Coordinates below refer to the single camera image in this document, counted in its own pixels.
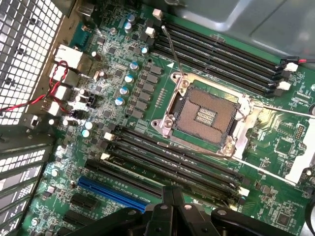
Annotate thin metal locking lever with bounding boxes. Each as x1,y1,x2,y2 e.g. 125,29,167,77
157,141,236,160
161,24,188,76

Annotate short black expansion slot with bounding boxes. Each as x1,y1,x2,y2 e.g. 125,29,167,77
69,192,99,210

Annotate red black twisted wire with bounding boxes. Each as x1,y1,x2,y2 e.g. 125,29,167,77
0,60,79,118

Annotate green Dell motherboard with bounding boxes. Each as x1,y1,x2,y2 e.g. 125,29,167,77
14,0,315,236

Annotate CPU socket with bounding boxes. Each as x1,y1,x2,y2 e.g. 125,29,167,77
150,71,264,160

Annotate red black fan wire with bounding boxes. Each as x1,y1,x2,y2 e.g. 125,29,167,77
280,56,315,65

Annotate metal socket cover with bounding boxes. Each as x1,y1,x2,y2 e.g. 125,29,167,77
231,104,315,185

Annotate silver rear port block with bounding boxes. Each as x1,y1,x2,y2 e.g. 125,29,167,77
54,45,84,69
42,100,63,117
53,85,72,101
48,64,80,87

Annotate open metal PC case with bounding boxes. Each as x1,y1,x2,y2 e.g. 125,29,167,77
0,0,315,236

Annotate blue expansion slot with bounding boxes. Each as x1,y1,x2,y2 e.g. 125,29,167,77
77,176,148,214

